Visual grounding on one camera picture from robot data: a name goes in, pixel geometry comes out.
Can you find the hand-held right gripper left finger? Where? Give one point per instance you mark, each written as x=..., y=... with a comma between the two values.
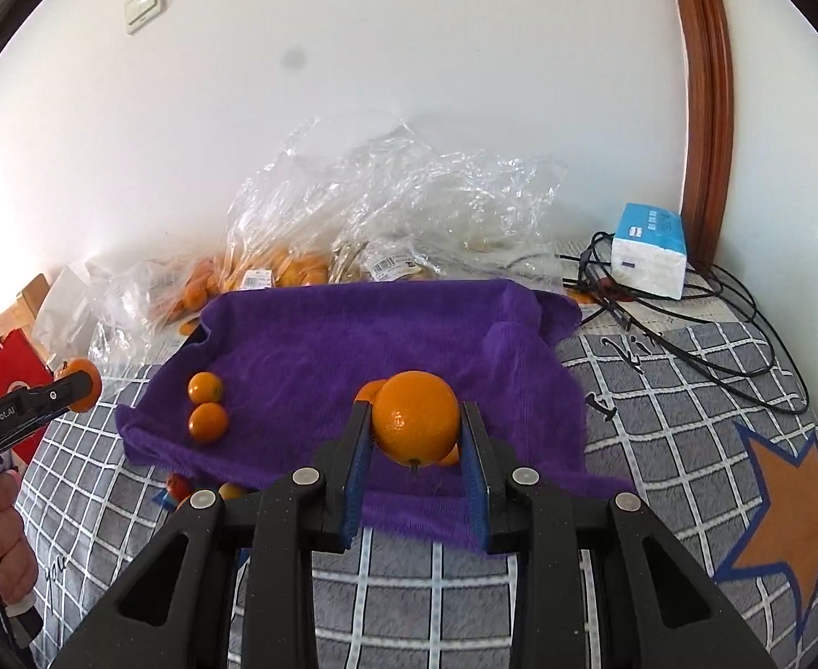
x=358, y=474

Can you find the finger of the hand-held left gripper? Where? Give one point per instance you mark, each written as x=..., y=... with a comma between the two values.
x=68, y=390

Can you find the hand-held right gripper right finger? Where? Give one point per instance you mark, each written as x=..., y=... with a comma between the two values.
x=475, y=481

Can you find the small mandarin orange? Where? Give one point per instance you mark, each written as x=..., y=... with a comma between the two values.
x=87, y=385
x=206, y=387
x=208, y=422
x=370, y=390

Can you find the large orange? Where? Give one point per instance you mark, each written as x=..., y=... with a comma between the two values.
x=416, y=418

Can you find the purple towel covered tray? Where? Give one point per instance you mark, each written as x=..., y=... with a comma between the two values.
x=353, y=348

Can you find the person's left hand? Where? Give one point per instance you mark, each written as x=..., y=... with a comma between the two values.
x=4, y=536

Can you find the red paper bag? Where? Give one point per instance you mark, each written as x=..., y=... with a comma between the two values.
x=11, y=369

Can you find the white plastic bag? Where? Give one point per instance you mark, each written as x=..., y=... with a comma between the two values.
x=67, y=306

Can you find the brown cardboard box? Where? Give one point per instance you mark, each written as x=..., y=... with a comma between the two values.
x=25, y=299

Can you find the small clear plastic bag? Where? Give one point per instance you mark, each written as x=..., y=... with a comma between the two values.
x=151, y=299

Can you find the single mandarin orange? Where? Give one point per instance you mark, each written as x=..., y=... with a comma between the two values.
x=189, y=326

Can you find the small red tomato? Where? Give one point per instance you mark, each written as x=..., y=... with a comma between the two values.
x=179, y=484

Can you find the grey checkered tablecloth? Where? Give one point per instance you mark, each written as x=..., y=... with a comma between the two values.
x=659, y=446

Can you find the clear plastic bag with oranges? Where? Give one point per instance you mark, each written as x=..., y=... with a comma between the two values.
x=276, y=251

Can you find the crumpled clear plastic bag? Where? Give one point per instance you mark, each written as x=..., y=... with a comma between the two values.
x=443, y=209

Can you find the white and blue box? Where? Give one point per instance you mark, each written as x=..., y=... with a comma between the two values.
x=649, y=251

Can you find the white wall light switch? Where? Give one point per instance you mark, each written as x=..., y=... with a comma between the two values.
x=145, y=5

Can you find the brown wooden door frame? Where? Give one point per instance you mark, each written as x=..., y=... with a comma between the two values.
x=708, y=118

